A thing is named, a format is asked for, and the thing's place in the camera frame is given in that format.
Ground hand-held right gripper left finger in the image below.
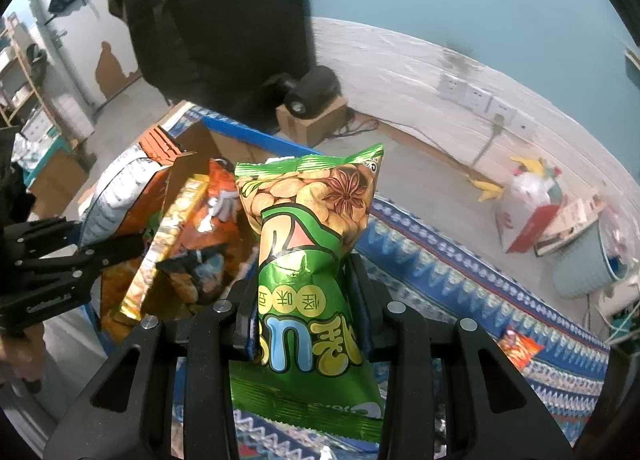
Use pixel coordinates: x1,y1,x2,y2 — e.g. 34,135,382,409
44,280,261,460

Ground dark-topped orange chip bag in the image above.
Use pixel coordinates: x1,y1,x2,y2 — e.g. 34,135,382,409
155,245,241,316

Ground green bean snack bag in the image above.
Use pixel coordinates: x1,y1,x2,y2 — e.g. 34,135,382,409
229,143,386,443

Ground black floor cable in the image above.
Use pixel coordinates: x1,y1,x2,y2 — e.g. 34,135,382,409
342,108,381,138

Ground clear bin liner bag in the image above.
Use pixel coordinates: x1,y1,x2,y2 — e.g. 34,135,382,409
597,205,640,281

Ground blue-edged cardboard box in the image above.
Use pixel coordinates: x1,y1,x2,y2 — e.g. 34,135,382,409
90,108,326,356

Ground blue patterned blanket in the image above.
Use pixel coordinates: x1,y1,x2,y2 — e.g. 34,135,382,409
165,108,613,460

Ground small red snack packet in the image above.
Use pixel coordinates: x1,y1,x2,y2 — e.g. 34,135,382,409
497,327,544,371

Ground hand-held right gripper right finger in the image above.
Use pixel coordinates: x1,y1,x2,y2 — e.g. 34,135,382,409
350,253,576,460

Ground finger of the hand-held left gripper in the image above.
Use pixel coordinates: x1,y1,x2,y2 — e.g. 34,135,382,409
74,233,147,286
0,219,83,263

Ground white plastic bag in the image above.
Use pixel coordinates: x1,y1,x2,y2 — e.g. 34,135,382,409
510,173,553,213

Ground white peeling door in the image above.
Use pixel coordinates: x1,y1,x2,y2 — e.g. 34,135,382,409
25,0,146,108

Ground white wall socket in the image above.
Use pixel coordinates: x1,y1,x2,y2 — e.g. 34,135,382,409
465,85,493,114
512,113,538,138
437,73,468,101
487,98,518,123

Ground yellow banana peel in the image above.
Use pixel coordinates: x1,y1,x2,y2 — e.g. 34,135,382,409
467,175,503,203
510,155,546,176

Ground light blue bin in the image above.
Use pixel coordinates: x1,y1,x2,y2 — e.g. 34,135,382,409
552,225,626,298

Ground person's left hand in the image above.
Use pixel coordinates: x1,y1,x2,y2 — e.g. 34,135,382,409
0,333,46,386

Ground long yellow snack packet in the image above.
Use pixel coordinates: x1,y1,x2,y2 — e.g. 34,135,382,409
117,174,211,326

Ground large red snack bag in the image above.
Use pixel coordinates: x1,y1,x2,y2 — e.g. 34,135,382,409
80,126,198,341

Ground wooden shelving rack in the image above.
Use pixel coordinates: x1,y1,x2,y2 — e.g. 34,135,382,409
0,15,66,141

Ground small brown cardboard box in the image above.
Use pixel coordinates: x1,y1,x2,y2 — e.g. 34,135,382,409
275,95,351,148

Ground grey power cable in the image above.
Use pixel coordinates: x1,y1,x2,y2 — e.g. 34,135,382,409
457,113,507,176

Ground red and white carton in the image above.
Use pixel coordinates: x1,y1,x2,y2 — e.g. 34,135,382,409
495,190,561,253

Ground orange glove-print snack bag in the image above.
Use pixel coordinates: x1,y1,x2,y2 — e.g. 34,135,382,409
197,157,261,261

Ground brown cardboard carton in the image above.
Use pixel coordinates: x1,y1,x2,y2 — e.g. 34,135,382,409
27,150,87,213

